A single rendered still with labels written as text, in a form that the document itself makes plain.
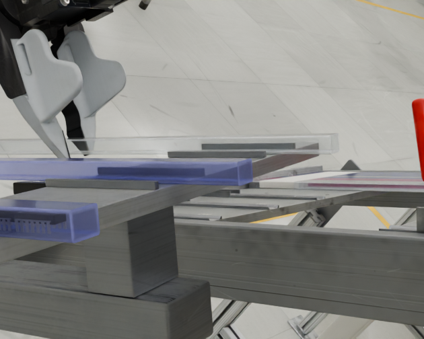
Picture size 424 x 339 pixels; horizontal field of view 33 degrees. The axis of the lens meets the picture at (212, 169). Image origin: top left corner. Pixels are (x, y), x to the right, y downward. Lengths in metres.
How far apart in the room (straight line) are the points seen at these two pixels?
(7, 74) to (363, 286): 0.29
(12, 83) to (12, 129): 1.71
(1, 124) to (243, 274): 1.70
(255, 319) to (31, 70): 1.71
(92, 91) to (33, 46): 0.06
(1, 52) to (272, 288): 0.27
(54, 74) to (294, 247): 0.22
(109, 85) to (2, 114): 1.74
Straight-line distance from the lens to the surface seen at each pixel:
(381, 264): 0.53
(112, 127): 2.51
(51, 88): 0.51
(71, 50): 0.56
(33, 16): 0.53
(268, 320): 2.21
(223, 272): 0.60
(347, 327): 1.76
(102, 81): 0.55
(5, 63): 0.53
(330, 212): 1.38
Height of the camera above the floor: 1.22
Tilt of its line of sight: 27 degrees down
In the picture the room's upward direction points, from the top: 37 degrees clockwise
